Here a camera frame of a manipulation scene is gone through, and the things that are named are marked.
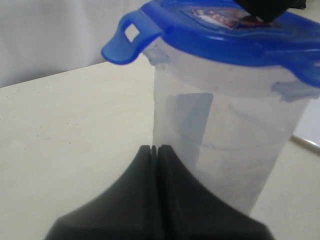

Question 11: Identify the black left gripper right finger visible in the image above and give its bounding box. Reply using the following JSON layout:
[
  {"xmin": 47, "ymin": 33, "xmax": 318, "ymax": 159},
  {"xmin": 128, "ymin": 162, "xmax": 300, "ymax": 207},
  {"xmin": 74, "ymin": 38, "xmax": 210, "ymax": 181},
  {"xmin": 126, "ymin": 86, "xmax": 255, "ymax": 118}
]
[{"xmin": 157, "ymin": 145, "xmax": 274, "ymax": 240}]

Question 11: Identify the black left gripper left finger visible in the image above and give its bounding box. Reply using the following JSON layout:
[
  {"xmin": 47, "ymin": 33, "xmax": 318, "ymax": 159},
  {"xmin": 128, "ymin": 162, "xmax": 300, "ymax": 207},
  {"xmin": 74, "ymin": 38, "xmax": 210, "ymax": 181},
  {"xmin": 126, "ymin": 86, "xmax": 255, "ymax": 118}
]
[{"xmin": 46, "ymin": 145, "xmax": 165, "ymax": 240}]

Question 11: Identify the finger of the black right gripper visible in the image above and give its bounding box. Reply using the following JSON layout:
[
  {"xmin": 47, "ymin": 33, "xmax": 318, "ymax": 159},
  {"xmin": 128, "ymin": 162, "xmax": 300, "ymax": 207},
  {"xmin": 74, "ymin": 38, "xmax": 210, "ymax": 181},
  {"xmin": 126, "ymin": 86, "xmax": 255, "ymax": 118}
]
[{"xmin": 234, "ymin": 0, "xmax": 306, "ymax": 23}]

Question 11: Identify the blue snap-lock container lid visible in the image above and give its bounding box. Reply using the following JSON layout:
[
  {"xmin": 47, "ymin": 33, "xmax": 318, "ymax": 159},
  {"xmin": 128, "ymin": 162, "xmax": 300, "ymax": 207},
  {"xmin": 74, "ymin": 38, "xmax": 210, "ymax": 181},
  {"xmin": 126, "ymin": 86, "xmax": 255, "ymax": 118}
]
[{"xmin": 101, "ymin": 0, "xmax": 320, "ymax": 100}]

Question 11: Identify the clear plastic tall container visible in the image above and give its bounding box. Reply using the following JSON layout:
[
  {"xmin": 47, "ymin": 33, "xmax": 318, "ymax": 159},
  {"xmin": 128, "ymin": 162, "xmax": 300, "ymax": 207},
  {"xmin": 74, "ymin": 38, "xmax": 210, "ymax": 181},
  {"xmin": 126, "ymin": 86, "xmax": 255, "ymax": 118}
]
[{"xmin": 143, "ymin": 39, "xmax": 320, "ymax": 214}]

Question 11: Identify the white rectangular plastic tray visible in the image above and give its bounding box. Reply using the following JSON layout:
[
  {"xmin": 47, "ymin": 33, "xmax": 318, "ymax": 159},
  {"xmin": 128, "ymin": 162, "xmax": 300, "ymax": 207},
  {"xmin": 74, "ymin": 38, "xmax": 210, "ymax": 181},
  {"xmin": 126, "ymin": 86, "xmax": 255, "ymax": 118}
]
[{"xmin": 292, "ymin": 99, "xmax": 320, "ymax": 154}]

